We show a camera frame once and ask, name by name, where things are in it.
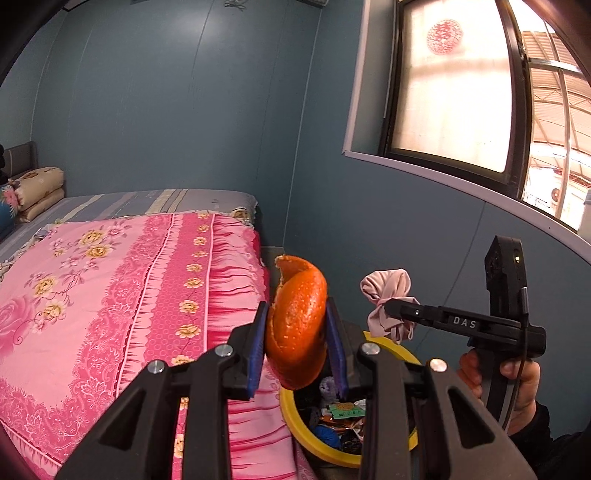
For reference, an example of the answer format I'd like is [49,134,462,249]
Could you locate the person's right forearm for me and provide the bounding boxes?
[508,401,591,480]

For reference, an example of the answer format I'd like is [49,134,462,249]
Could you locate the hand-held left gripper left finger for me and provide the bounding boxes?
[54,301,271,480]

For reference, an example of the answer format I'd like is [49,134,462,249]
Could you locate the pale pink cloth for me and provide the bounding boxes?
[360,268,420,344]

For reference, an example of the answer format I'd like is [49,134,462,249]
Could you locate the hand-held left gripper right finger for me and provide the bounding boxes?
[325,296,539,480]

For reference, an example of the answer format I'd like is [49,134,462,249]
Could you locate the grey padded headboard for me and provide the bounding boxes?
[0,141,38,185]

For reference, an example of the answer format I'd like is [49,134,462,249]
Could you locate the person's right hand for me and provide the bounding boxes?
[458,348,541,437]

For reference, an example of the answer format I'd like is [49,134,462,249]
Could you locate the beige floral folded quilt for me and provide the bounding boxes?
[9,166,65,224]

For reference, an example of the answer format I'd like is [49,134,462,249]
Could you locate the pink floral bedsheet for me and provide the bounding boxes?
[0,211,319,480]

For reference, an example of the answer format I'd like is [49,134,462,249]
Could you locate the black bin with yellow rim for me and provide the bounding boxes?
[279,330,423,469]

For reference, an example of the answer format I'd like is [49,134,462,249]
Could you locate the green packet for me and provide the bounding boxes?
[325,401,365,421]

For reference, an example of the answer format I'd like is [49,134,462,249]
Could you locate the window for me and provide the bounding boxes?
[342,0,591,232]

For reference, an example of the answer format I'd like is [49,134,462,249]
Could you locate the orange peel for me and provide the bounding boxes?
[264,255,329,391]

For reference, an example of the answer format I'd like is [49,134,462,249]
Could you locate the orange snack wrapper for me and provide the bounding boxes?
[318,413,352,430]

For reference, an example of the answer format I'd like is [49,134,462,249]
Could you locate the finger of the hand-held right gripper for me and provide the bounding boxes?
[385,299,446,329]

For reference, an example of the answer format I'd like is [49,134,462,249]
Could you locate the red paper window decal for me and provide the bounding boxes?
[427,21,465,56]

